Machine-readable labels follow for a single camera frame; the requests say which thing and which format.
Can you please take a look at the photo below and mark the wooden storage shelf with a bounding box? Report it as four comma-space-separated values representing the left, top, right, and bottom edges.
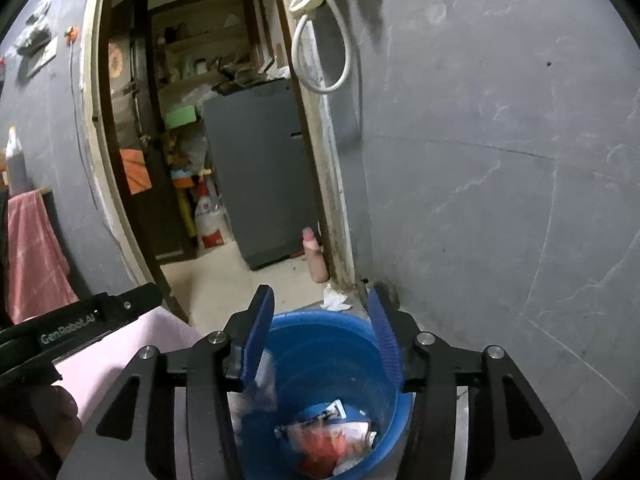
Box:
150, 0, 261, 91

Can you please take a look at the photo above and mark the white and red sack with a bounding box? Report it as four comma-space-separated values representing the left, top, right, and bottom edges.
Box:
192, 175, 228, 250

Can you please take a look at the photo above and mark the white crumpled tissue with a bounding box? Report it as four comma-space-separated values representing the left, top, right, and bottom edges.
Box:
320, 285, 353, 311

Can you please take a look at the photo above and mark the white wall socket panel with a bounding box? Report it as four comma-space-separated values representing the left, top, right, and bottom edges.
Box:
27, 35, 58, 78

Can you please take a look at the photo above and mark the cream door frame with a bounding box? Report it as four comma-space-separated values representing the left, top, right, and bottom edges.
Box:
82, 0, 361, 321

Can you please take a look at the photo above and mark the pink bottle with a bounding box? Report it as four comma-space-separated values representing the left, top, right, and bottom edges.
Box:
301, 226, 329, 283

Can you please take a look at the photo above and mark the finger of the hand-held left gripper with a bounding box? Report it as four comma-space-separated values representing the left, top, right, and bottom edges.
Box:
99, 282, 164, 324

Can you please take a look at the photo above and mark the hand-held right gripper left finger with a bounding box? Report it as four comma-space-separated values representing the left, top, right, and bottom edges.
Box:
57, 284, 277, 480

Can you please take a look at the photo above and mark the person's left hand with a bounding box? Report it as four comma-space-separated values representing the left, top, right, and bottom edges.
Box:
49, 384, 85, 463

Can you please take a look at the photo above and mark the round orange decoration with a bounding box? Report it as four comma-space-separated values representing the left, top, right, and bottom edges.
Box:
107, 42, 126, 78

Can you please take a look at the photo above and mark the orange paper sheet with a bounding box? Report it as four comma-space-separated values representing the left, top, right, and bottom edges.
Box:
120, 149, 151, 195

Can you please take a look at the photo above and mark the pink floral tablecloth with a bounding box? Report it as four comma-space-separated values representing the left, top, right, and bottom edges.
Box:
50, 305, 206, 480

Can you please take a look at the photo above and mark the red checked cloth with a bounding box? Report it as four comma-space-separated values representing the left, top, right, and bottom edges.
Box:
6, 191, 81, 325

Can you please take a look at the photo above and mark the grey washing machine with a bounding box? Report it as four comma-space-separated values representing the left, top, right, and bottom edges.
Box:
202, 78, 323, 271

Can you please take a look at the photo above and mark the blue snack wrapper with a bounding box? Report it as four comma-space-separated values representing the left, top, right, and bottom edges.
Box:
305, 399, 371, 426

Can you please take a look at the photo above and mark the brown wooden door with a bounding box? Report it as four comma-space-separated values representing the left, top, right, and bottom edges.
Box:
102, 0, 197, 262

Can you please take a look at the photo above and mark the blue plastic bucket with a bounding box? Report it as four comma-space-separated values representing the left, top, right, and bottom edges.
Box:
235, 310, 416, 478

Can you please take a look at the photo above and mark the green box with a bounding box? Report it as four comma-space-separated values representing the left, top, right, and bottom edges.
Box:
164, 106, 200, 130

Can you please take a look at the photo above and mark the black pan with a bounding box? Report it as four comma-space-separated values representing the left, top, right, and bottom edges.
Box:
212, 67, 266, 93

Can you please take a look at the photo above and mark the hanging filled plastic bag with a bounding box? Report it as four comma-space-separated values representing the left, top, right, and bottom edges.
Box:
15, 0, 55, 53

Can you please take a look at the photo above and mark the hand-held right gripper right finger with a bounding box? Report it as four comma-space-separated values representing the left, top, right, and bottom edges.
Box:
366, 287, 583, 480

